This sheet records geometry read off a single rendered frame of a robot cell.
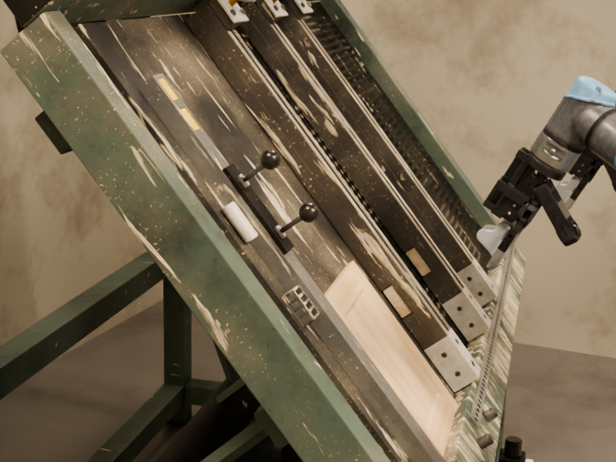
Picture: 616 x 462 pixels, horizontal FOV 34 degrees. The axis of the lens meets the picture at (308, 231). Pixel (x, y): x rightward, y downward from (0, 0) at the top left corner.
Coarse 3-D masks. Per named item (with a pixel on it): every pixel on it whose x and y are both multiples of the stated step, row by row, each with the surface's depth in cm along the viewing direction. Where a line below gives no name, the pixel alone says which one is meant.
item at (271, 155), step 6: (270, 150) 185; (264, 156) 185; (270, 156) 185; (276, 156) 185; (264, 162) 185; (270, 162) 185; (276, 162) 185; (258, 168) 189; (270, 168) 186; (276, 168) 186; (240, 174) 194; (252, 174) 191; (240, 180) 193; (246, 180) 193; (246, 186) 194
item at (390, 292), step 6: (390, 288) 239; (390, 294) 239; (396, 294) 239; (390, 300) 239; (396, 300) 239; (402, 300) 239; (396, 306) 239; (402, 306) 239; (402, 312) 239; (408, 312) 239
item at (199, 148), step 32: (160, 96) 192; (192, 128) 192; (192, 160) 193; (224, 160) 196; (224, 192) 193; (256, 224) 193; (288, 256) 195; (288, 288) 195; (320, 320) 195; (352, 352) 194; (384, 384) 197; (384, 416) 196; (416, 448) 196
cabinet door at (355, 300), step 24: (336, 288) 212; (360, 288) 224; (336, 312) 205; (360, 312) 216; (384, 312) 228; (360, 336) 208; (384, 336) 220; (408, 336) 231; (384, 360) 212; (408, 360) 223; (408, 384) 215; (432, 384) 227; (408, 408) 206; (432, 408) 218; (432, 432) 210
